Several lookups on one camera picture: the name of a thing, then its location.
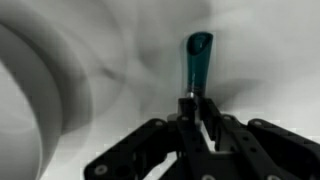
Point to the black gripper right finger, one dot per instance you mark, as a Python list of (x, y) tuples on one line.
[(240, 146)]

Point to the teal capped marker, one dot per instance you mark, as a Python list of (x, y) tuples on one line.
[(198, 66)]

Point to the white ceramic bowl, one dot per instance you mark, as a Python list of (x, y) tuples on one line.
[(23, 110)]

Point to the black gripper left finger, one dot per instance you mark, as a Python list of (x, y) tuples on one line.
[(188, 133)]

